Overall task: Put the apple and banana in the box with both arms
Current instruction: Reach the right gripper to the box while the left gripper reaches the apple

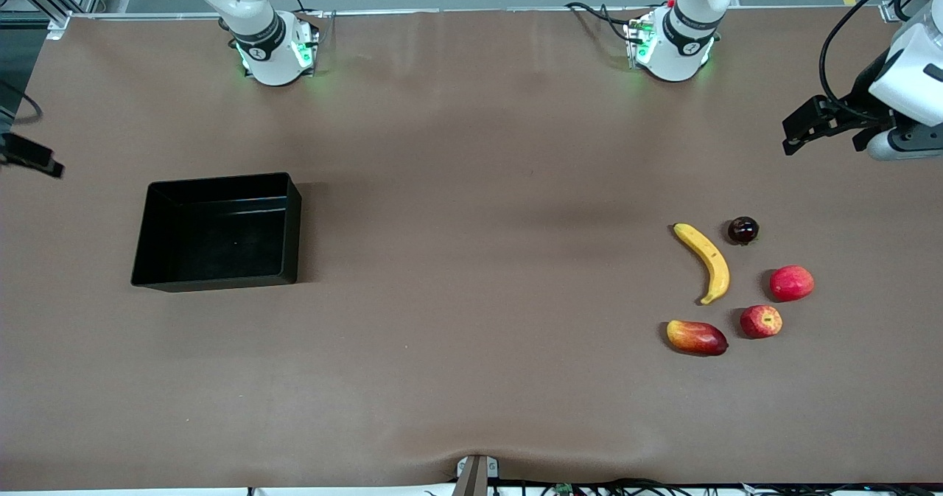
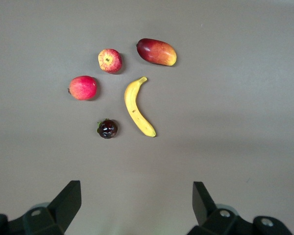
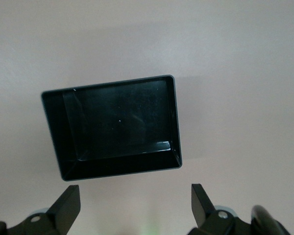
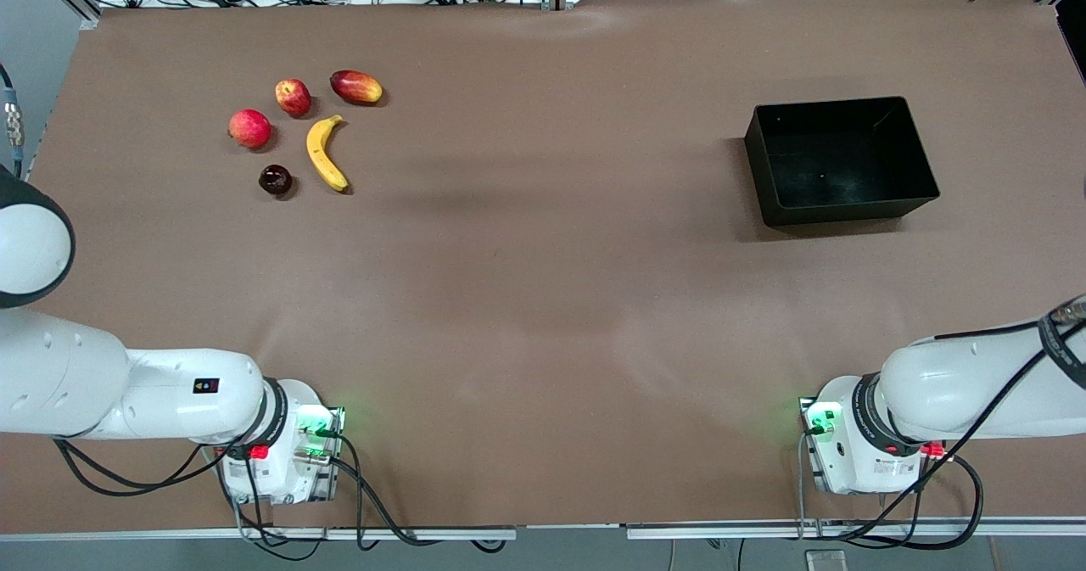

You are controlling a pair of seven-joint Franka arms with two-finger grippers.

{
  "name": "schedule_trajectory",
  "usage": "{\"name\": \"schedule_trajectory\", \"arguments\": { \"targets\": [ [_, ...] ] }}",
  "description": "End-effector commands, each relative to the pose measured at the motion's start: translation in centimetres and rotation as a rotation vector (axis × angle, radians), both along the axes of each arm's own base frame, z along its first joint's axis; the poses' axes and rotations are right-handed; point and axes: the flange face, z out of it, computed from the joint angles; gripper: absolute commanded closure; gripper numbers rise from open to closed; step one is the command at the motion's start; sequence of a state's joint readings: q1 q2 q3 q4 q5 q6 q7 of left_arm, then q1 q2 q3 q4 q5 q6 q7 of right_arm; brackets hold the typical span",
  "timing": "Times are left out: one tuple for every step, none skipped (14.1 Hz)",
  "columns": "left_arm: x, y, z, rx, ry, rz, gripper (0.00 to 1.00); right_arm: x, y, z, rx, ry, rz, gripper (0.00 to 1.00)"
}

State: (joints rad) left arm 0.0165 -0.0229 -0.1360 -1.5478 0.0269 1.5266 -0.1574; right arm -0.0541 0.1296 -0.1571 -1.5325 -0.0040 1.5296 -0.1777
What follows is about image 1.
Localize small red yellow-spotted apple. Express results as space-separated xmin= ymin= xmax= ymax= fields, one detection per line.
xmin=740 ymin=304 xmax=783 ymax=340

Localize red yellow mango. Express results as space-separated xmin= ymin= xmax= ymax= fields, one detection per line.
xmin=666 ymin=320 xmax=729 ymax=357

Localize plain red round apple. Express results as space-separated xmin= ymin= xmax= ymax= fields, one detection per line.
xmin=769 ymin=265 xmax=816 ymax=303

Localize black left base cable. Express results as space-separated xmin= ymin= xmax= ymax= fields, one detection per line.
xmin=565 ymin=1 xmax=649 ymax=43

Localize grey table edge clamp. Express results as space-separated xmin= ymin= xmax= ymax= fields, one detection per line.
xmin=455 ymin=454 xmax=500 ymax=496

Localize black plastic box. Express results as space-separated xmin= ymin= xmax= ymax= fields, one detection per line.
xmin=131 ymin=172 xmax=303 ymax=293

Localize dark purple plum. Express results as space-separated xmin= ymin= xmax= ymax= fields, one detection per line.
xmin=727 ymin=216 xmax=760 ymax=246

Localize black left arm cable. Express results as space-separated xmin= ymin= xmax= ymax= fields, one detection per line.
xmin=819 ymin=0 xmax=943 ymax=110

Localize yellow banana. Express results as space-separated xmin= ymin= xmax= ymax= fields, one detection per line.
xmin=673 ymin=223 xmax=731 ymax=306

